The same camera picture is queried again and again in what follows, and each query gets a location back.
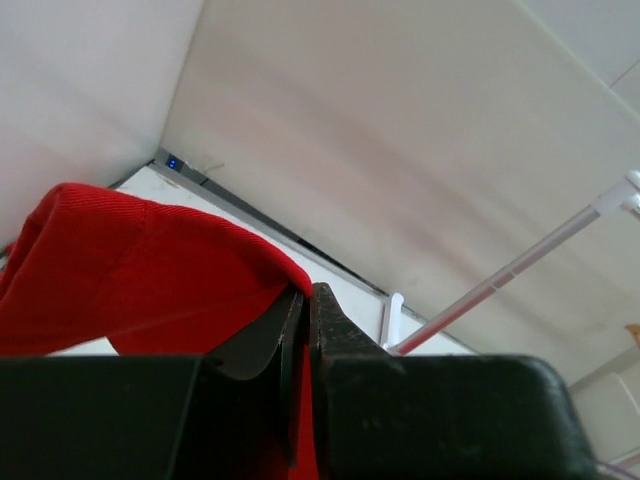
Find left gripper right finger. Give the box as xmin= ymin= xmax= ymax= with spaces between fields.
xmin=309 ymin=283 xmax=400 ymax=479

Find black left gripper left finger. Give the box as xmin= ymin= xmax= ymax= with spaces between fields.
xmin=204 ymin=287 xmax=305 ymax=468

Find red trousers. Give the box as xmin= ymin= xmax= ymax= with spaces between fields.
xmin=1 ymin=183 xmax=318 ymax=479

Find wooden clothes hanger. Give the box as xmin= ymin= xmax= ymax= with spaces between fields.
xmin=625 ymin=324 xmax=640 ymax=348

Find white clothes rack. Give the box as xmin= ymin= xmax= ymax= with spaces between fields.
xmin=380 ymin=170 xmax=639 ymax=356

